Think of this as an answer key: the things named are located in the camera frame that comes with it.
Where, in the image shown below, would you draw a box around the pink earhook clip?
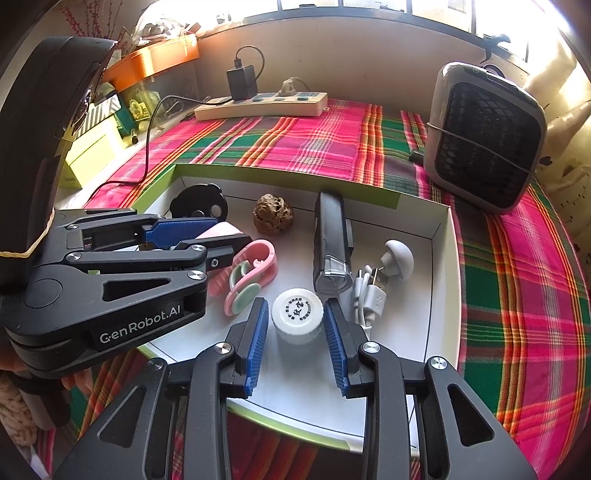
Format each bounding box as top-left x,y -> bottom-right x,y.
208,239 -> 279,317

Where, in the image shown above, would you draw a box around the white usb cable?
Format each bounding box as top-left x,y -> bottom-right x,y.
351,263 -> 389,331

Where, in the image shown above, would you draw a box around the black round disc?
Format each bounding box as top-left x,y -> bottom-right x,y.
169,183 -> 228,221

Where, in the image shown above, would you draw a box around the white round jar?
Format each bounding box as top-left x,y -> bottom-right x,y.
271,288 -> 324,345

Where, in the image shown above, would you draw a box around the white mushroom hook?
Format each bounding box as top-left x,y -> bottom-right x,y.
381,239 -> 414,280

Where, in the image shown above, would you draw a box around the black bike light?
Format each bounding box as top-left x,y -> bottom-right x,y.
312,191 -> 353,297

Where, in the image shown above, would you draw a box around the green white spool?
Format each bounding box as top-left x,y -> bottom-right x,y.
197,222 -> 242,240

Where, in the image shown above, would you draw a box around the person's left hand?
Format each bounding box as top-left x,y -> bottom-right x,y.
0,345 -> 96,398

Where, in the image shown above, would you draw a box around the green white cardboard box tray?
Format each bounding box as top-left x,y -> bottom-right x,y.
131,163 -> 463,455

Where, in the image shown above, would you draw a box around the yellow green box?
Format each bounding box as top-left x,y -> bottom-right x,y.
59,116 -> 124,190

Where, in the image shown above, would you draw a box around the green striped gift box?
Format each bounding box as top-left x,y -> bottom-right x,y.
74,95 -> 121,139

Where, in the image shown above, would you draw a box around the beige power strip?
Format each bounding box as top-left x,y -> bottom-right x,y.
194,92 -> 329,121

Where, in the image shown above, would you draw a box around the black charger adapter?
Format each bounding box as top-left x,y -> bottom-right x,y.
226,65 -> 259,101

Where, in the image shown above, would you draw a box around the orange storage tray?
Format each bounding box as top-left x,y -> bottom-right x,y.
102,34 -> 199,92

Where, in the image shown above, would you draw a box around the white plug on strip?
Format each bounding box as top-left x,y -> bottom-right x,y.
277,76 -> 311,97

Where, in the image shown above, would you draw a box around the plaid bed cover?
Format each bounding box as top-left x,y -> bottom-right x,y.
34,97 -> 591,480

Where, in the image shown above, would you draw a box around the red berry branches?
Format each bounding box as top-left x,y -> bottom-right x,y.
56,0 -> 123,40

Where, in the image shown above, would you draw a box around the grey portable heater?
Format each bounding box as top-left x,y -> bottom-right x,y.
423,62 -> 547,214

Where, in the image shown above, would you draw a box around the cream heart curtain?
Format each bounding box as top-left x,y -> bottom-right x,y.
524,34 -> 590,264

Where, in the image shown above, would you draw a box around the black charger cable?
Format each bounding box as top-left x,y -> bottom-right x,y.
82,44 -> 267,204

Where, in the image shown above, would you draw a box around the black camera housing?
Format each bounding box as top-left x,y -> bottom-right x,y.
1,37 -> 116,295

